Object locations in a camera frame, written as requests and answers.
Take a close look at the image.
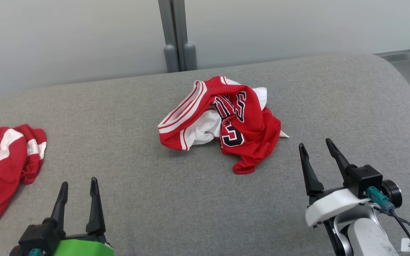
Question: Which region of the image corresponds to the red and white basketball jersey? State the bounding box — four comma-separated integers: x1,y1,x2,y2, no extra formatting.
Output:
158,76,290,175

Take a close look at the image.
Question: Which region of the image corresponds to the grey partition post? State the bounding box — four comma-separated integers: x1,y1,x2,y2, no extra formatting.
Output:
158,0,198,73

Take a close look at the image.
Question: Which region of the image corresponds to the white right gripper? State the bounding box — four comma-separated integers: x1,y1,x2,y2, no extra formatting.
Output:
299,138,371,228

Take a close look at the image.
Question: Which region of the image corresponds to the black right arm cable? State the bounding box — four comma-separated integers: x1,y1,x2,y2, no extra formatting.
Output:
366,186,410,256

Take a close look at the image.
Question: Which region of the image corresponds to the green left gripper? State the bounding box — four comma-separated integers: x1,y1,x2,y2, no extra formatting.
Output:
50,177,114,256

